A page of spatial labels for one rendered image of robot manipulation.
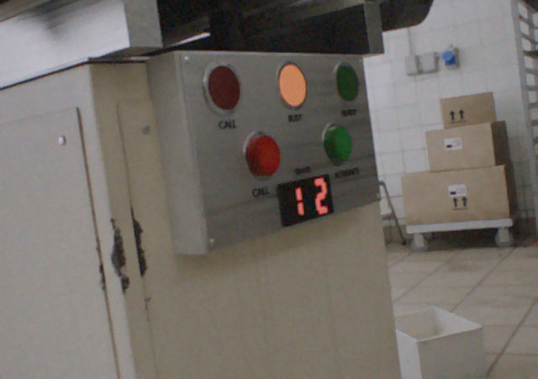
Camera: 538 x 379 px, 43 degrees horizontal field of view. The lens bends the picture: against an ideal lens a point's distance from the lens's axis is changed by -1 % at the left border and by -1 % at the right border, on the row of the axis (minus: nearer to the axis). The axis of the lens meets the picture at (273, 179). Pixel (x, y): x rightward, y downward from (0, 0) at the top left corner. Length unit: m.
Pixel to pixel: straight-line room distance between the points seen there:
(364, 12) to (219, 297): 0.31
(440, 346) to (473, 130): 2.22
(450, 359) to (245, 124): 1.66
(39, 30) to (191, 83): 0.12
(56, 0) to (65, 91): 0.06
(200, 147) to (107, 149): 0.06
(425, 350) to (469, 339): 0.14
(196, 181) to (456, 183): 3.67
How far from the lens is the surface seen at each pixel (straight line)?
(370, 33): 0.67
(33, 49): 0.53
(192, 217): 0.47
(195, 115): 0.47
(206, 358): 0.52
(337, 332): 0.65
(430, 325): 2.38
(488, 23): 4.53
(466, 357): 2.13
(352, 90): 0.63
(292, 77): 0.56
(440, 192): 4.13
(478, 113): 4.17
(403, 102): 4.66
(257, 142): 0.50
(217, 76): 0.49
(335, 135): 0.58
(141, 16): 0.46
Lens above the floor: 0.77
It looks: 3 degrees down
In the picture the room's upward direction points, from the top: 8 degrees counter-clockwise
